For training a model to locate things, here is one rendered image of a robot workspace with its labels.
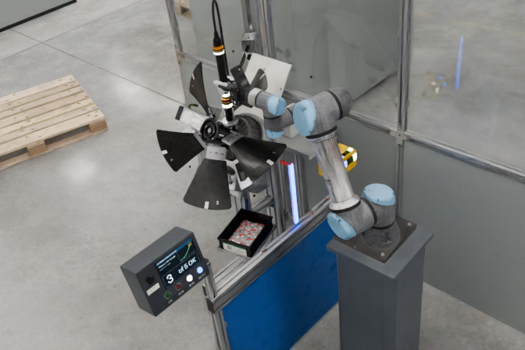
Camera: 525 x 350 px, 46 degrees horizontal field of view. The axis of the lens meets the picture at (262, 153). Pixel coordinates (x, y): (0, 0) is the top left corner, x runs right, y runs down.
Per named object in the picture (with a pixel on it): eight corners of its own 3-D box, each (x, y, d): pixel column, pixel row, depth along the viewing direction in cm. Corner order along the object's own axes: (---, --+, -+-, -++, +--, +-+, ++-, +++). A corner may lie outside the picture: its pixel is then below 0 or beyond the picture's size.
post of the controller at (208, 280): (212, 291, 246) (205, 256, 235) (217, 295, 244) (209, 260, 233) (207, 296, 244) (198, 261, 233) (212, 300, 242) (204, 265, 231)
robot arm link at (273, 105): (275, 121, 242) (273, 103, 237) (255, 113, 249) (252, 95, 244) (288, 112, 247) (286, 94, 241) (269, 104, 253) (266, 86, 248)
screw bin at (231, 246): (242, 219, 288) (241, 207, 284) (274, 227, 281) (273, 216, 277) (219, 249, 273) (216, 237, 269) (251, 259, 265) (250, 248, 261)
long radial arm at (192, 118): (237, 128, 305) (221, 123, 296) (231, 142, 306) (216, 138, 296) (198, 111, 323) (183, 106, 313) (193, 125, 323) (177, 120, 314)
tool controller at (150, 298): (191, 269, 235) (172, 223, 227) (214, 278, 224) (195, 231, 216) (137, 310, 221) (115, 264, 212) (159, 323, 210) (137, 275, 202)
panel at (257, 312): (344, 294, 333) (340, 201, 296) (346, 295, 332) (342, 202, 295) (237, 399, 288) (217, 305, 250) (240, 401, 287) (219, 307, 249)
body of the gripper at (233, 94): (227, 102, 259) (248, 110, 252) (225, 84, 254) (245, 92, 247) (240, 94, 263) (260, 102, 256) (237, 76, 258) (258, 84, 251)
